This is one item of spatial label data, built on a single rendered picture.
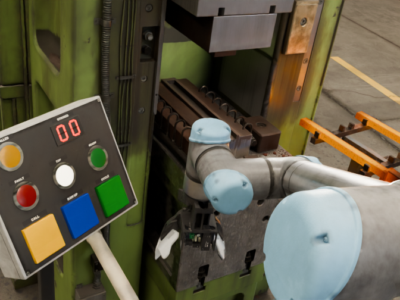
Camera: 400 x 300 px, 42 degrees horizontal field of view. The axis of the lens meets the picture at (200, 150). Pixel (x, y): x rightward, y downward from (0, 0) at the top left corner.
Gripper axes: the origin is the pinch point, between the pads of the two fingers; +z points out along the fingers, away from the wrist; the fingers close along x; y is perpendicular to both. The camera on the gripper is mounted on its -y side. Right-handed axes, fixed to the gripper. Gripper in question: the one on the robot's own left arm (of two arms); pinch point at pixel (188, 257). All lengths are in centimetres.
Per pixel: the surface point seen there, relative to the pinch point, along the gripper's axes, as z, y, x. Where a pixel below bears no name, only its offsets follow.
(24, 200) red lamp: -15.0, 0.1, -34.7
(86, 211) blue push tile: -7.7, -6.0, -22.9
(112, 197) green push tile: -7.4, -11.7, -17.5
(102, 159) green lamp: -14.8, -16.0, -20.0
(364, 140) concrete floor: 94, -221, 165
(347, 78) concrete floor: 94, -335, 196
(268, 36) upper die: -37, -47, 23
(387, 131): -3, -58, 75
